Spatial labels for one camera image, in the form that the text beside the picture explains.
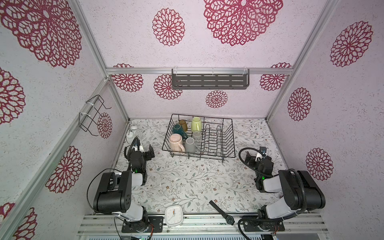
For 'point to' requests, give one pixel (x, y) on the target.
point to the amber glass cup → (183, 126)
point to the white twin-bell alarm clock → (132, 133)
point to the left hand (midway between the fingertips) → (143, 146)
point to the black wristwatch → (229, 218)
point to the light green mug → (196, 124)
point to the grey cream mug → (190, 145)
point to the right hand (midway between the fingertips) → (256, 151)
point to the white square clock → (173, 215)
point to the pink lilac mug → (175, 141)
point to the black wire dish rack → (200, 136)
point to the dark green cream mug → (177, 129)
